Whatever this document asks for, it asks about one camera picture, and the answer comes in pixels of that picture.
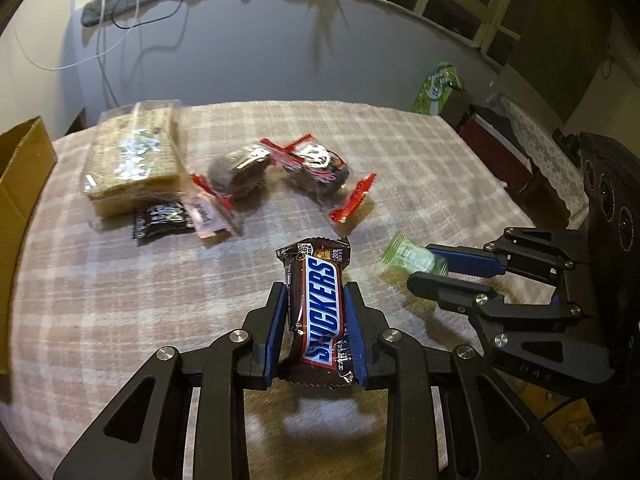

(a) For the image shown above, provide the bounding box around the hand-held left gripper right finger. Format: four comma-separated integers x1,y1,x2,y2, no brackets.
341,281,581,480

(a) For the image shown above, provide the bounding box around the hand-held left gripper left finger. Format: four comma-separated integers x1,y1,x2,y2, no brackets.
52,281,290,480

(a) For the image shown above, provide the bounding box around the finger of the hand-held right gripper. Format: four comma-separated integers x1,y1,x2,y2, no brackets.
406,271,617,387
425,227,594,287

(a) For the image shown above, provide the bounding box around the brown chocolate bar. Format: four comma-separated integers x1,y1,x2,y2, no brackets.
276,236,368,388

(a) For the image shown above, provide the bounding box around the light green candy packet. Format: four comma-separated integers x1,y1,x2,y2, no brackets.
378,232,448,277

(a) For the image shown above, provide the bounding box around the pink snack packet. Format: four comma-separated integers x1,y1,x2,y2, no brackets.
182,192,236,248

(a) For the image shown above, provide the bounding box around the dark candy packet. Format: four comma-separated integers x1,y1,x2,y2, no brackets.
131,200,197,246

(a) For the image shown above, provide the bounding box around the red-ended brownie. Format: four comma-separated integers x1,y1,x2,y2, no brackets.
260,134,377,224
190,141,275,211

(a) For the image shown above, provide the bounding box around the clear-wrapped wafer package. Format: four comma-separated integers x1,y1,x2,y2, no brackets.
80,100,188,221

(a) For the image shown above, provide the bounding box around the brown cardboard box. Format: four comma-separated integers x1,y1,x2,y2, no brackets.
0,116,57,376

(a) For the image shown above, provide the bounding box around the dark red storage box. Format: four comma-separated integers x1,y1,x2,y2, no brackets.
457,102,533,193

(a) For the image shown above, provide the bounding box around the white lace cloth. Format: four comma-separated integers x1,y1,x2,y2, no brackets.
492,95,591,231

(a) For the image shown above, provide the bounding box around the green printed bag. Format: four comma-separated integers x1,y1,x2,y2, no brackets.
410,61,466,116

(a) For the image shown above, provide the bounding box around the white window frame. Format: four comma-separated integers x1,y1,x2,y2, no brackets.
415,0,551,66

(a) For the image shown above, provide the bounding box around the hanging white cable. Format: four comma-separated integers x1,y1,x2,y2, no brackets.
100,0,120,106

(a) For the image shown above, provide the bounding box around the black cable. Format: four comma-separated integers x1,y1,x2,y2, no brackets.
111,0,188,28

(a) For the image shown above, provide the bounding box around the long white cable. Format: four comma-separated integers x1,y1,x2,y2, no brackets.
12,0,141,71

